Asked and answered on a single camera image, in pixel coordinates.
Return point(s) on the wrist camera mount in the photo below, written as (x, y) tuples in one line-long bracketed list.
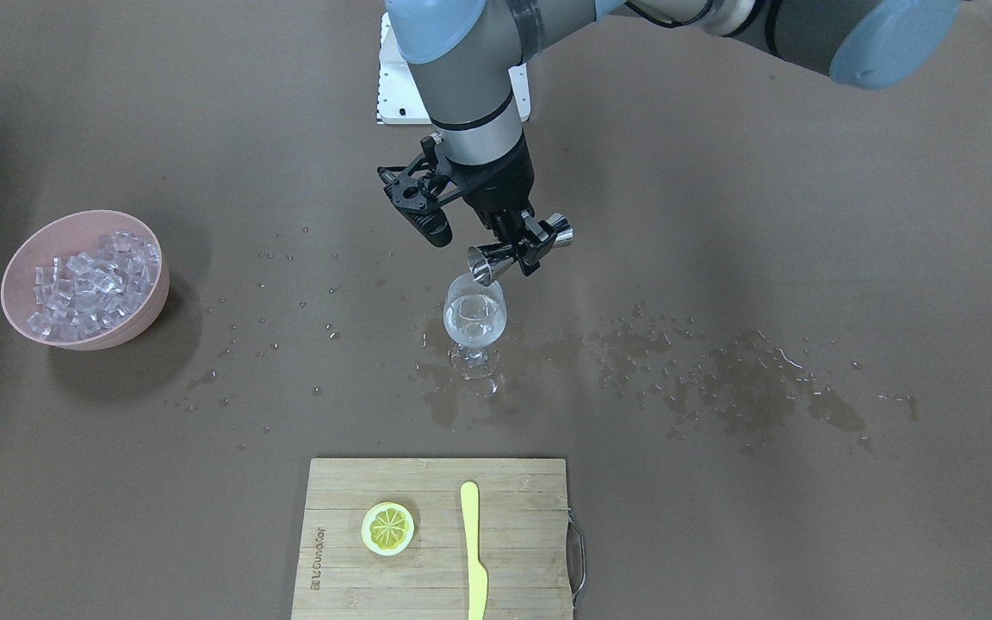
[(414, 190)]

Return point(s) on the wine glass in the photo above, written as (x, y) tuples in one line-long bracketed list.
[(475, 317)]

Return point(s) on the yellow plastic knife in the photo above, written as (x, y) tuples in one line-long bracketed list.
[(478, 579)]

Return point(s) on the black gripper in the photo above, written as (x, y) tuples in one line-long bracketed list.
[(503, 191)]

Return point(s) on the wooden cutting board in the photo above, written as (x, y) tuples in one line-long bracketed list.
[(524, 526)]

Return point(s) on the yellow lemon slice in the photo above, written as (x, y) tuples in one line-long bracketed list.
[(387, 529)]

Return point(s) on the pink bowl of ice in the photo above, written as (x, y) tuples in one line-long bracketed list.
[(89, 281)]

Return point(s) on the steel jigger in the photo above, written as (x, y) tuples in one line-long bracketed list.
[(486, 263)]

